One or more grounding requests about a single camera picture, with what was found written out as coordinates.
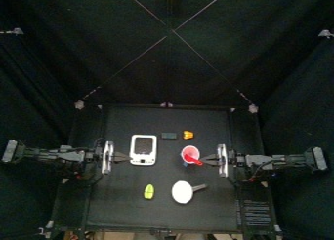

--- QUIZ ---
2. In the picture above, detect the red plastic spoon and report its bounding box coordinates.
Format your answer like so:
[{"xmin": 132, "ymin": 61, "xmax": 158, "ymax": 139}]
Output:
[{"xmin": 183, "ymin": 153, "xmax": 205, "ymax": 167}]

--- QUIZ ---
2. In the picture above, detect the red plastic cup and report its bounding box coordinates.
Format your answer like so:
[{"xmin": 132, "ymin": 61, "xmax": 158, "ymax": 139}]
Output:
[{"xmin": 181, "ymin": 144, "xmax": 202, "ymax": 164}]

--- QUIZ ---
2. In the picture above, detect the yellow-green toy food piece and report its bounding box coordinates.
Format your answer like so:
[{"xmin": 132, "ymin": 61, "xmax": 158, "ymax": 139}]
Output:
[{"xmin": 143, "ymin": 183, "xmax": 155, "ymax": 200}]

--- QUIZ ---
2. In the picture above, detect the thin diagonal cord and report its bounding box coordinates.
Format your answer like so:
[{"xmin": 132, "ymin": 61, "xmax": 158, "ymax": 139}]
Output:
[
  {"xmin": 79, "ymin": 0, "xmax": 233, "ymax": 102},
  {"xmin": 120, "ymin": 0, "xmax": 255, "ymax": 105}
]

